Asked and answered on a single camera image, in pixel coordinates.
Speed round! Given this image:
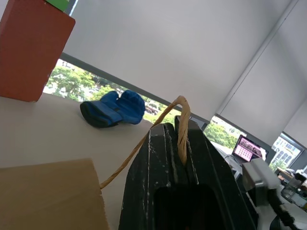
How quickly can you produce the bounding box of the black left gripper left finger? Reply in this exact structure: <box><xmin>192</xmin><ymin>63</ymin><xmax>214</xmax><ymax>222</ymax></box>
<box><xmin>118</xmin><ymin>123</ymin><xmax>187</xmax><ymax>230</ymax></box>

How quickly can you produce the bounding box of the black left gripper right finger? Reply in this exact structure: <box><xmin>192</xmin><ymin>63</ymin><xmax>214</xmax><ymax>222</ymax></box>
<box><xmin>174</xmin><ymin>115</ymin><xmax>259</xmax><ymax>230</ymax></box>

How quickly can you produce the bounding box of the laptop with pink screen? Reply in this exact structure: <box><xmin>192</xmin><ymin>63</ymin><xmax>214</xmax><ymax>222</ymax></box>
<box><xmin>232</xmin><ymin>134</ymin><xmax>269</xmax><ymax>165</ymax></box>

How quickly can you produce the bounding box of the narrow white roller blind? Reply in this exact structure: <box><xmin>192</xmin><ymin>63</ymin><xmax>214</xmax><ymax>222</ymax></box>
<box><xmin>218</xmin><ymin>0</ymin><xmax>307</xmax><ymax>150</ymax></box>

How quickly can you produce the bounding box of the wide white roller blind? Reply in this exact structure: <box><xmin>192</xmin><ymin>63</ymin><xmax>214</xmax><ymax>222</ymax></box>
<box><xmin>59</xmin><ymin>0</ymin><xmax>295</xmax><ymax>118</ymax></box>

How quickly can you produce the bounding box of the red box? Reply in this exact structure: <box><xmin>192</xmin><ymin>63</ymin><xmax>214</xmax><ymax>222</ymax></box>
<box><xmin>0</xmin><ymin>0</ymin><xmax>76</xmax><ymax>103</ymax></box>

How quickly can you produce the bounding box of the green box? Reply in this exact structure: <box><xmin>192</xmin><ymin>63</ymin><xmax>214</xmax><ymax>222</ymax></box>
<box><xmin>44</xmin><ymin>0</ymin><xmax>71</xmax><ymax>12</ymax></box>

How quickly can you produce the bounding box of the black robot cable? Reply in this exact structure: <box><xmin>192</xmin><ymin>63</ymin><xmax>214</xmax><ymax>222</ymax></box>
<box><xmin>270</xmin><ymin>198</ymin><xmax>298</xmax><ymax>230</ymax></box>

